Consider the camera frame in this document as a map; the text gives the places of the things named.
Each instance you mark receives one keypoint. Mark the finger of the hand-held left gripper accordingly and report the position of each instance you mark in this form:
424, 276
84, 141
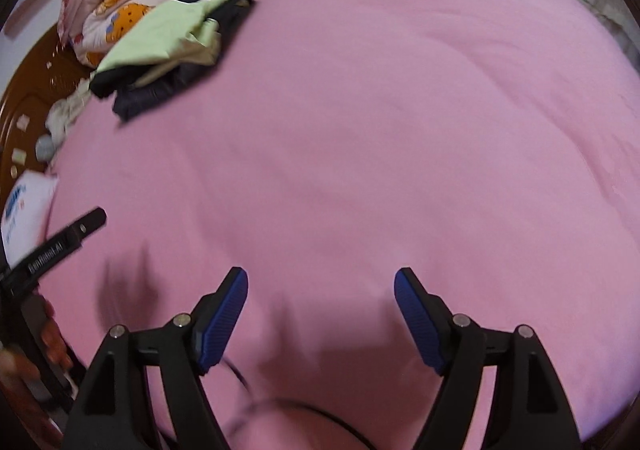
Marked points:
90, 225

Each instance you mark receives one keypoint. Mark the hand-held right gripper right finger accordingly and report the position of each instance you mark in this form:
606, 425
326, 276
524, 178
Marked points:
417, 320

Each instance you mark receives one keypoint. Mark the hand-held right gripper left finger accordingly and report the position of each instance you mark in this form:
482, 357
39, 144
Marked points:
225, 320

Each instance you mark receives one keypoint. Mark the green and black jacket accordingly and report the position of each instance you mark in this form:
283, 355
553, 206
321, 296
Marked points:
160, 30

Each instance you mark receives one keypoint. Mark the person's left hand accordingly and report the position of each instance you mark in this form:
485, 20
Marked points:
52, 330

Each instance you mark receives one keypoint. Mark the white bag with blue print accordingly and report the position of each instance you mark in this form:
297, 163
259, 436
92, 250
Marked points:
30, 220

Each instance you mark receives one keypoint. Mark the grey sock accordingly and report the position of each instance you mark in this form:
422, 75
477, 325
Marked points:
45, 147

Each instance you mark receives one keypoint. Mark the white crumpled cloth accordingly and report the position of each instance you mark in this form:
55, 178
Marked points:
65, 115

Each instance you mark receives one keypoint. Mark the navy folded garment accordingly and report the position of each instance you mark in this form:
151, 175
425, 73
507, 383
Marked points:
160, 95

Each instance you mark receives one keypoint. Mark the pink fleece blanket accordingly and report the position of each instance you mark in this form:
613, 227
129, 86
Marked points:
375, 130

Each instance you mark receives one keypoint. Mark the beige folded garment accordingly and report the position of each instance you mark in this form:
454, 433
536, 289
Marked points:
200, 52

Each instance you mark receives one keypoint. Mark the pink wall strip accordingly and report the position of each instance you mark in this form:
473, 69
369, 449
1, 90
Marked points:
35, 2

